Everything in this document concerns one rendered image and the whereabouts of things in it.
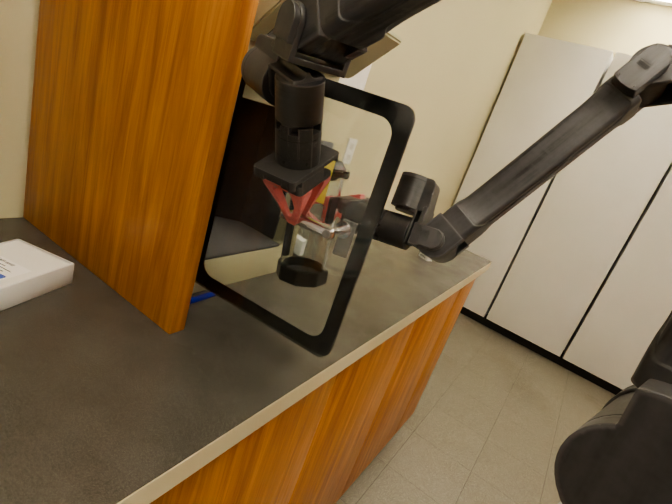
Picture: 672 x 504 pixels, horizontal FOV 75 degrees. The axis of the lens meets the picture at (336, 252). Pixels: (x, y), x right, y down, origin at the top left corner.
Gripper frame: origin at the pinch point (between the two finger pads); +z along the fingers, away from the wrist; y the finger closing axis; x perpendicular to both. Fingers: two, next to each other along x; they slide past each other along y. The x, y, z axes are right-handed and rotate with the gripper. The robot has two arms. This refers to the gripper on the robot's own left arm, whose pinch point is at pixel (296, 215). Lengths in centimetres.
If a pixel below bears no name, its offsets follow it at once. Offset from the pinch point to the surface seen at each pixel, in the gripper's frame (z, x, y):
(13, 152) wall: 12, -65, 8
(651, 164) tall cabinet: 96, 72, -296
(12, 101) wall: 2, -66, 4
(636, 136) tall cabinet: 84, 56, -303
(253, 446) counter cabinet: 35.9, 5.1, 17.0
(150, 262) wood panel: 13.5, -21.0, 11.1
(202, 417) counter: 18.0, 3.1, 23.6
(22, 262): 14.4, -37.2, 22.9
